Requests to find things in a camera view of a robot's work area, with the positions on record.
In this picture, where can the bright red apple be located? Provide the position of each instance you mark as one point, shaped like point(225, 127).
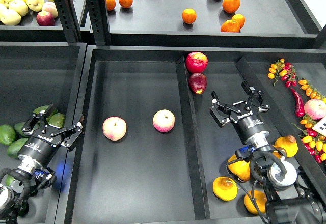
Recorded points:
point(196, 62)

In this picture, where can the cherry tomato bunch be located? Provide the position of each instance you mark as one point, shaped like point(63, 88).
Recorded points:
point(313, 141)
point(283, 71)

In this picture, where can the pink apple centre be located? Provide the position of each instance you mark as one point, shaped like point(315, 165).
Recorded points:
point(163, 120)

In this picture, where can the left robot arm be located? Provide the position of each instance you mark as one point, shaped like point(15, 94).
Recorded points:
point(29, 179)

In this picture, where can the pale yellow apple front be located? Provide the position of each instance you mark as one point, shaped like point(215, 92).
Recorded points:
point(10, 17)

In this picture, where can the peach coloured fruit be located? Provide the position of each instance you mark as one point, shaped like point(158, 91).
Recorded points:
point(51, 8)

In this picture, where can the yellow pear brown spot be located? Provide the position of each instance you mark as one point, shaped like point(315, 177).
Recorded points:
point(289, 144)

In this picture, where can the orange centre shelf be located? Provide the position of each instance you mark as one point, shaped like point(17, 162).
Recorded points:
point(189, 16)

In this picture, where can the black middle divided tray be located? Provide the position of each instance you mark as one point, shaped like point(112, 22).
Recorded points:
point(154, 177)

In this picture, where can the black left tray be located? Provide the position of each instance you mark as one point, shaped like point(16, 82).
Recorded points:
point(36, 74)

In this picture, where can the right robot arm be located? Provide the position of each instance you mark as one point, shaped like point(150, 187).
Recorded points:
point(287, 200)

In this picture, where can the red apple on shelf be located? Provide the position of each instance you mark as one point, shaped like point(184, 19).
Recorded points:
point(45, 18)

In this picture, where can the cherry tomato bunch top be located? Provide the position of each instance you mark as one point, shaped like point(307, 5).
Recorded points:
point(283, 71)

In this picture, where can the pink apple left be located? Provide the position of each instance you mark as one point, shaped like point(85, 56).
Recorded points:
point(114, 128)

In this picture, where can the orange cherry tomato vine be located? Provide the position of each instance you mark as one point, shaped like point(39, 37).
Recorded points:
point(311, 91)

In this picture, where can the orange right small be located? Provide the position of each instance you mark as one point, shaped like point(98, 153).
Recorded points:
point(240, 19)

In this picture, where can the orange front right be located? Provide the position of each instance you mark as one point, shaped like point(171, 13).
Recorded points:
point(230, 26)

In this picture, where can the black upper left shelf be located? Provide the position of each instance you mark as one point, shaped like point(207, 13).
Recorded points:
point(29, 30)

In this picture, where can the cherry tomato bunch lower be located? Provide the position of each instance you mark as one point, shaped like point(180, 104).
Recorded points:
point(313, 141)

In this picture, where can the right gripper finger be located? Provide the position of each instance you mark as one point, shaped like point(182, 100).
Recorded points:
point(221, 112)
point(255, 101)

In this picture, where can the green avocado lower pile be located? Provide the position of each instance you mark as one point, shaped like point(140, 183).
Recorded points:
point(14, 147)

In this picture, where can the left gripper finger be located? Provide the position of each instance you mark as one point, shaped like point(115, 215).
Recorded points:
point(67, 136)
point(42, 119)

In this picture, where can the large orange shelf right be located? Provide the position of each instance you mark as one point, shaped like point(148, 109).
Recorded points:
point(231, 6)

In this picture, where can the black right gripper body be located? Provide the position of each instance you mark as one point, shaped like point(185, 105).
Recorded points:
point(249, 124)

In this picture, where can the dark red apple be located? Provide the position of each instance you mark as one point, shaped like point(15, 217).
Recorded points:
point(197, 83)

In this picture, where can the white label card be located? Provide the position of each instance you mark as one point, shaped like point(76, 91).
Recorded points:
point(320, 126)

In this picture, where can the black shelf upright left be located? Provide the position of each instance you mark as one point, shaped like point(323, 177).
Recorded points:
point(68, 20)

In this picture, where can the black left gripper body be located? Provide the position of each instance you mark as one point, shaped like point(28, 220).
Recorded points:
point(41, 148)

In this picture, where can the black upper right shelf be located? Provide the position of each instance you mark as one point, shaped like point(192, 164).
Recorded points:
point(269, 24)

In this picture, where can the pink apple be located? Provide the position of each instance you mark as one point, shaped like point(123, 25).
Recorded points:
point(114, 128)
point(163, 120)

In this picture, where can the red chili pepper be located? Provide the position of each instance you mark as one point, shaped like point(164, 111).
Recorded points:
point(299, 104)

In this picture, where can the pink apple right tray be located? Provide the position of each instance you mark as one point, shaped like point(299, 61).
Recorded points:
point(315, 109)

